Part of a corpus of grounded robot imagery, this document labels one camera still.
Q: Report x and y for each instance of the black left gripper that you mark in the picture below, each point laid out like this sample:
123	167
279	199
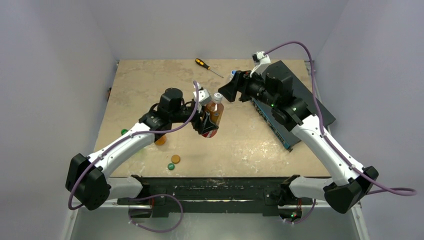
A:
206	125

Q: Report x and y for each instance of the yellow-black screwdriver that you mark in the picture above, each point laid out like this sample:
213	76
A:
207	67

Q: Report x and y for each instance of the green bottle cap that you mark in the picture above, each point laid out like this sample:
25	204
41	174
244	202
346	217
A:
171	166

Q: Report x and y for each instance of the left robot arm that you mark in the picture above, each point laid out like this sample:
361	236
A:
89	177

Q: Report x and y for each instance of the orange bottle cap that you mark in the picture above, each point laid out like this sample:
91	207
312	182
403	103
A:
175	159

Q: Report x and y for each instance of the orange juice bottle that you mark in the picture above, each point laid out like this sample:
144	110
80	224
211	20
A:
161	141

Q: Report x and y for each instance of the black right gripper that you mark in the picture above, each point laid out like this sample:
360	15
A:
238	87

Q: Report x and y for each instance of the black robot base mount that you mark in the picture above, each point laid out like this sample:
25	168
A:
216	195

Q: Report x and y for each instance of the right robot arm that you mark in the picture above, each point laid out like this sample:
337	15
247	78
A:
349	180

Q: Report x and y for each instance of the tea bottle with yellow-red label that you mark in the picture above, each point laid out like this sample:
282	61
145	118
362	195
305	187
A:
215	110

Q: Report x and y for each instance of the dark blue network switch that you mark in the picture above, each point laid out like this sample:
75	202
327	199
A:
308	106

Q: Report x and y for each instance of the white bottle cap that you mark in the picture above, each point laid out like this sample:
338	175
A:
218	97

